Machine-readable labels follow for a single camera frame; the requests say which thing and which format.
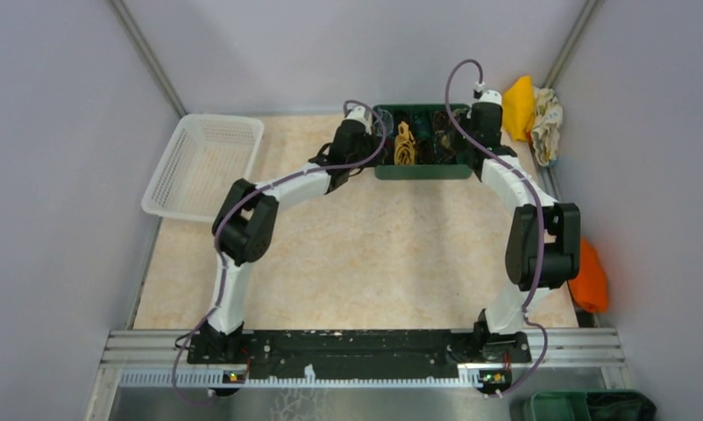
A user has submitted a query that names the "yellow rolled tie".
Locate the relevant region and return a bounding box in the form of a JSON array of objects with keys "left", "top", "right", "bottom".
[{"left": 394, "top": 121, "right": 416, "bottom": 166}]

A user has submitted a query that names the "grey rolled tie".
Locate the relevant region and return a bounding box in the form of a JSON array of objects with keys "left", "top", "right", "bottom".
[{"left": 378, "top": 108, "right": 394, "bottom": 137}]

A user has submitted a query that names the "white plastic basket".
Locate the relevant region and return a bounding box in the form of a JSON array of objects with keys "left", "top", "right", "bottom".
[{"left": 141, "top": 114, "right": 265, "bottom": 224}]

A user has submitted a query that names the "green bin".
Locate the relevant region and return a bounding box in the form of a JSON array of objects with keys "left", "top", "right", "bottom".
[{"left": 522, "top": 389, "right": 658, "bottom": 420}]

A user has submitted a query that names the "purple cable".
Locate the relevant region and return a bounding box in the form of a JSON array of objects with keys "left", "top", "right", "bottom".
[
  {"left": 171, "top": 100, "right": 388, "bottom": 408},
  {"left": 444, "top": 58, "right": 549, "bottom": 399}
]

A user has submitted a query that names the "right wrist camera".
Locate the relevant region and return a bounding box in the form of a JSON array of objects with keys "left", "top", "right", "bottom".
[{"left": 473, "top": 82, "right": 502, "bottom": 106}]

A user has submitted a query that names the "cream patterned cloth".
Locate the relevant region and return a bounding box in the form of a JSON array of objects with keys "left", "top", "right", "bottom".
[{"left": 530, "top": 88, "right": 564, "bottom": 168}]

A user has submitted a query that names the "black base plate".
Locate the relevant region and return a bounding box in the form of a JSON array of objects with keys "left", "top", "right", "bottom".
[{"left": 187, "top": 325, "right": 532, "bottom": 381}]

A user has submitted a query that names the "orange cloth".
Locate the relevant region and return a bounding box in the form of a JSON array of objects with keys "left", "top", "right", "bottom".
[{"left": 568, "top": 237, "right": 609, "bottom": 314}]

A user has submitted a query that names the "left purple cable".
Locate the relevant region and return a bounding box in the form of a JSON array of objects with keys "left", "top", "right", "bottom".
[{"left": 171, "top": 100, "right": 388, "bottom": 408}]

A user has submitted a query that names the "aluminium frame rail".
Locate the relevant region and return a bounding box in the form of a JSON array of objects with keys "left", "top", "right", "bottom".
[{"left": 100, "top": 328, "right": 625, "bottom": 392}]

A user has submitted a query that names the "yellow cloth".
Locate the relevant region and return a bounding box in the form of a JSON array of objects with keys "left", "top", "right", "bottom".
[{"left": 502, "top": 75, "right": 536, "bottom": 143}]

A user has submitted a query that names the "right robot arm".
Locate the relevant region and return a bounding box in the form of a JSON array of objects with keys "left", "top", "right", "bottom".
[{"left": 454, "top": 102, "right": 580, "bottom": 362}]

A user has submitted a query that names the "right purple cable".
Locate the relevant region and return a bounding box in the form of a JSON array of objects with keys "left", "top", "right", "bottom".
[{"left": 444, "top": 58, "right": 549, "bottom": 399}]

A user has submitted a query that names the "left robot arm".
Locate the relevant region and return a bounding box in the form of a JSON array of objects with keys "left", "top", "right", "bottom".
[{"left": 181, "top": 116, "right": 392, "bottom": 365}]

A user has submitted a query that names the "green compartment tray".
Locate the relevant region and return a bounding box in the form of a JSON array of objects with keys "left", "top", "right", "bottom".
[{"left": 373, "top": 103, "right": 472, "bottom": 181}]

